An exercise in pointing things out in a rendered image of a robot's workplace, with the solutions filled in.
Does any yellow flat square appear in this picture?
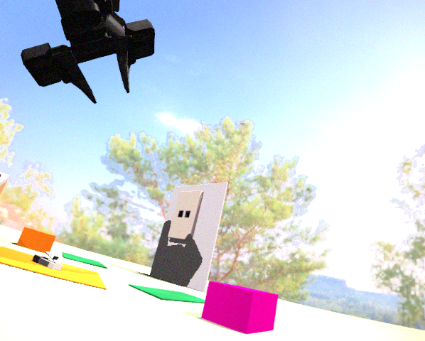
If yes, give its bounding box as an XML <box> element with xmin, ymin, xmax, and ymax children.
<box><xmin>0</xmin><ymin>247</ymin><xmax>107</xmax><ymax>289</ymax></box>

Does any magenta rectangular block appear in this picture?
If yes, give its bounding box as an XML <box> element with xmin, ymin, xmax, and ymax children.
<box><xmin>201</xmin><ymin>281</ymin><xmax>279</xmax><ymax>335</ymax></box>

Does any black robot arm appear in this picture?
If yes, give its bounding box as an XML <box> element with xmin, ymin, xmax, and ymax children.
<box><xmin>55</xmin><ymin>0</ymin><xmax>126</xmax><ymax>40</ymax></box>

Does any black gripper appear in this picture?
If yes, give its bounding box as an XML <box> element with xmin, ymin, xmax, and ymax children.
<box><xmin>21</xmin><ymin>18</ymin><xmax>155</xmax><ymax>104</ymax></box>

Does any white panel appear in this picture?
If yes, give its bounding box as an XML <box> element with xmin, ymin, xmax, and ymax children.
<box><xmin>150</xmin><ymin>183</ymin><xmax>228</xmax><ymax>293</ymax></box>

